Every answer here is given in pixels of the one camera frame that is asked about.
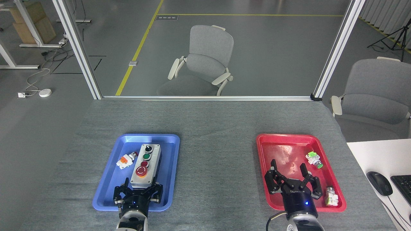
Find black keyboard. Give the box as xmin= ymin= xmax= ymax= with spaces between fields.
xmin=390 ymin=175 xmax=411 ymax=206

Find grey office chair white armrests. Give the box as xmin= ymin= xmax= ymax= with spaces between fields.
xmin=156 ymin=25 xmax=234 ymax=97
xmin=330 ymin=57 xmax=411 ymax=143

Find blue plastic tray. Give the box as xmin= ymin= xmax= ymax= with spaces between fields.
xmin=92 ymin=134 xmax=180 ymax=212

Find silver aluminium post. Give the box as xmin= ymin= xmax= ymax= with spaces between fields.
xmin=52 ymin=0 xmax=103 ymax=100
xmin=310 ymin=0 xmax=366 ymax=102

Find brown cardboard box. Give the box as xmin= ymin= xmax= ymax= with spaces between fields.
xmin=9 ymin=1 xmax=57 ymax=45

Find black computer mouse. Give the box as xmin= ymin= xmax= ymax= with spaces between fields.
xmin=366 ymin=171 xmax=393 ymax=196

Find grey control box with buttons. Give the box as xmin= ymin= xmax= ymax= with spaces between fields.
xmin=130 ymin=144 xmax=162 ymax=193

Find white desk leg frame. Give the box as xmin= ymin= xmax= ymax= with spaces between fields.
xmin=0 ymin=0 xmax=65 ymax=48
xmin=0 ymin=40 xmax=40 ymax=70

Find white pleated curtain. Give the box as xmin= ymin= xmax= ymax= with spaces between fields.
xmin=359 ymin=0 xmax=411 ymax=36

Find silver aluminium rail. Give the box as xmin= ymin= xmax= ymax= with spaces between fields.
xmin=102 ymin=95 xmax=313 ymax=102

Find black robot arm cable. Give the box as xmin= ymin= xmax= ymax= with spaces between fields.
xmin=266 ymin=212 xmax=288 ymax=231

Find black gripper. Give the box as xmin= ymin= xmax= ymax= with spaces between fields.
xmin=113 ymin=177 xmax=163 ymax=214
xmin=264 ymin=159 xmax=323 ymax=220

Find red plastic tray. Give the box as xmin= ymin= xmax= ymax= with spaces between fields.
xmin=256 ymin=134 xmax=347 ymax=212

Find white floor cable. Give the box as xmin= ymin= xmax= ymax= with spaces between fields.
xmin=25 ymin=43 xmax=66 ymax=95

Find silver green push button switch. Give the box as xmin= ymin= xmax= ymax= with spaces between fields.
xmin=325 ymin=187 xmax=339 ymax=207

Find red push button orange switch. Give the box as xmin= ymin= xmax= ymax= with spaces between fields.
xmin=116 ymin=152 xmax=138 ymax=169

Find black tripod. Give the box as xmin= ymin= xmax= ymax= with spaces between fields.
xmin=367 ymin=18 xmax=411 ymax=62

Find black mouse cable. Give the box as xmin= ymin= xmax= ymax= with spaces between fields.
xmin=384 ymin=194 xmax=411 ymax=227

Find white desk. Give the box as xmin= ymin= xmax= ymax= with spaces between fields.
xmin=346 ymin=139 xmax=411 ymax=231

